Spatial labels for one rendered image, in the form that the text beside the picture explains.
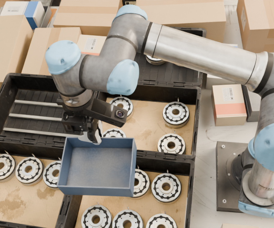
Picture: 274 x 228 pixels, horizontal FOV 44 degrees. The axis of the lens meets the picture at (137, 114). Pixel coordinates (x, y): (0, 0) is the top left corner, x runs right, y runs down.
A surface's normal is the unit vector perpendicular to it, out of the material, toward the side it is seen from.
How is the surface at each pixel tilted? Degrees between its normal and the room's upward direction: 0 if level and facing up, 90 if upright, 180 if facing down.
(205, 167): 0
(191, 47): 29
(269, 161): 84
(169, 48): 48
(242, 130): 0
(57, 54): 5
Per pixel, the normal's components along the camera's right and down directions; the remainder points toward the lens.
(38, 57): -0.10, -0.51
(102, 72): -0.25, 0.00
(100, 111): 0.40, -0.51
